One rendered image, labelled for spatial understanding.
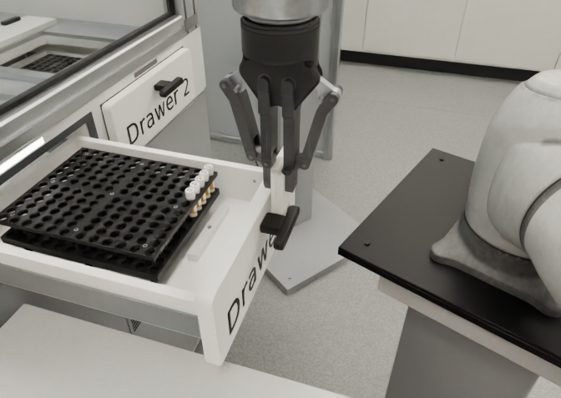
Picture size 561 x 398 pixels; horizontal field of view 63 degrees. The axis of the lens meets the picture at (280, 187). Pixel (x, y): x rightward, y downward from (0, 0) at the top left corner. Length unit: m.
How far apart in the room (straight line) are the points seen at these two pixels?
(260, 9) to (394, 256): 0.43
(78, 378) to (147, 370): 0.08
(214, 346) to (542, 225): 0.36
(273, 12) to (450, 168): 0.59
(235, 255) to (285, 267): 1.22
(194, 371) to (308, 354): 0.94
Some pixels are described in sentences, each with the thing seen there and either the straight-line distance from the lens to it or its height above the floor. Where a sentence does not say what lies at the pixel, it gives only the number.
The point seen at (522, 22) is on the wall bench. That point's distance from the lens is 3.37.
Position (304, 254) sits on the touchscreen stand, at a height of 0.04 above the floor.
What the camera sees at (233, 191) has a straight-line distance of 0.69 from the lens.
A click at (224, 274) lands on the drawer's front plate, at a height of 0.93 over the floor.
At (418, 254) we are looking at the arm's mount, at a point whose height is 0.78.
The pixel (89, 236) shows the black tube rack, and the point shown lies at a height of 0.90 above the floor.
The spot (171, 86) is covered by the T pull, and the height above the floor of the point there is 0.91.
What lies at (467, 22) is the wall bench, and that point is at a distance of 3.34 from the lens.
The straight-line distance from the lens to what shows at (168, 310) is 0.51.
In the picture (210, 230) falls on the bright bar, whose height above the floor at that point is 0.85.
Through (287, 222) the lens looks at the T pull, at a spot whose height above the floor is 0.91.
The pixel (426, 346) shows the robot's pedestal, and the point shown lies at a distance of 0.83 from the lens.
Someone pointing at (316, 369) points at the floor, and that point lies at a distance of 1.49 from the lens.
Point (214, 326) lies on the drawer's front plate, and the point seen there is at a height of 0.89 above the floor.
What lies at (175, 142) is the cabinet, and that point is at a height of 0.74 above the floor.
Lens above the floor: 1.26
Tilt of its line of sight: 36 degrees down
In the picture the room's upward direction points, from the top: straight up
